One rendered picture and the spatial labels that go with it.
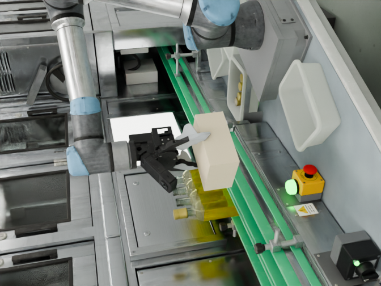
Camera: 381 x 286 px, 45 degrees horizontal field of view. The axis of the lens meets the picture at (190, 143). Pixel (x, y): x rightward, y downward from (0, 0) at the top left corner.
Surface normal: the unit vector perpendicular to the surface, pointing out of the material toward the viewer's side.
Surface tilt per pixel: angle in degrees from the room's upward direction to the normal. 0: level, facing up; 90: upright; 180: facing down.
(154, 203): 90
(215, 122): 90
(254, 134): 90
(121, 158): 89
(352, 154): 0
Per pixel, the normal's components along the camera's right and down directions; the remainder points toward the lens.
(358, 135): -0.97, 0.12
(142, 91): 0.01, -0.82
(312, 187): 0.23, 0.56
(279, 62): 0.22, 0.80
